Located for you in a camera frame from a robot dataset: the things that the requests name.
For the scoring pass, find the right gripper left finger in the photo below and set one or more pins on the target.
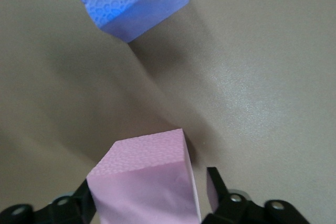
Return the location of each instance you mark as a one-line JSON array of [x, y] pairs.
[[68, 211]]

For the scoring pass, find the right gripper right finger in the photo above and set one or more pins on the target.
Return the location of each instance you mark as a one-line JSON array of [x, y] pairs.
[[236, 211]]

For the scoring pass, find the pink foam cube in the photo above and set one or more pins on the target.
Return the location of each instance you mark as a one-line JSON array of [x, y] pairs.
[[141, 182]]

